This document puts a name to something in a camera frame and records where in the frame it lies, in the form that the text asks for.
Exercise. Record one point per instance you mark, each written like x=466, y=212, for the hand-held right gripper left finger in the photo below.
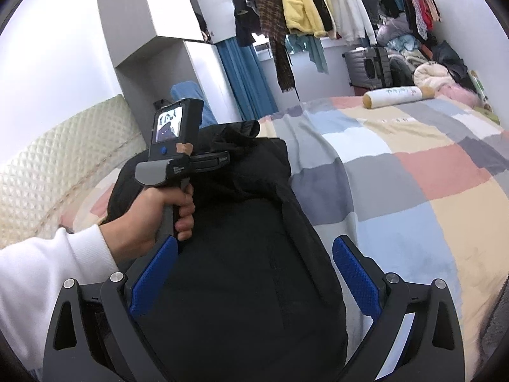
x=153, y=274

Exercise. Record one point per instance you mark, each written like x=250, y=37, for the pile of assorted clothes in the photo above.
x=429, y=51

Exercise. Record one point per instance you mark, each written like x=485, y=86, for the white wardrobe cabinet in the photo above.
x=167, y=36

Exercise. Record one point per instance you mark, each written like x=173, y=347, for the brown plaid scarf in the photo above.
x=274, y=28

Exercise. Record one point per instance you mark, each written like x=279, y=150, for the checkered pastel bed blanket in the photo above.
x=397, y=191

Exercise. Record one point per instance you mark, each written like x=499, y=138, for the cream quilted headboard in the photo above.
x=59, y=159

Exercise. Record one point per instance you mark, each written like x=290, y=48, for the blue curtain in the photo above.
x=246, y=75

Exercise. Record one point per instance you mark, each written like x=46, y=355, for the person's left hand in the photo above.
x=159, y=217

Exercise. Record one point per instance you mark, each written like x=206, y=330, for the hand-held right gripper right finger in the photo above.
x=354, y=272

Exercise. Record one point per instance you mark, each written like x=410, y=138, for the yellow fleece jacket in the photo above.
x=300, y=4

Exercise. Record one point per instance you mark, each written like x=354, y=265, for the green clip drying hanger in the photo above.
x=417, y=4

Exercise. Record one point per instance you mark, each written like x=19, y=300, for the teal hanging garment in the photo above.
x=310, y=51

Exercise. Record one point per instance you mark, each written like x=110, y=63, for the cream cylindrical bolster pillow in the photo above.
x=393, y=96

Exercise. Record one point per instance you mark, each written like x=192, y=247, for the white hanging hoodie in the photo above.
x=352, y=8

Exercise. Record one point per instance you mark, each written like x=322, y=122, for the black puffer jacket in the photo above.
x=234, y=254

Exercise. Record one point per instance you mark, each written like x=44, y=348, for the pink fluffy cushion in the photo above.
x=461, y=92

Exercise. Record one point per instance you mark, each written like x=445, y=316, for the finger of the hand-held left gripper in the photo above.
x=210, y=160

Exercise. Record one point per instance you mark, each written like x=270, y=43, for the black hanging coat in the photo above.
x=244, y=4

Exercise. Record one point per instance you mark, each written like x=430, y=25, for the grey hard-shell suitcase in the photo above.
x=368, y=67

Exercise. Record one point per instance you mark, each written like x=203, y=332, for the person's left forearm white sleeve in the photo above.
x=51, y=286

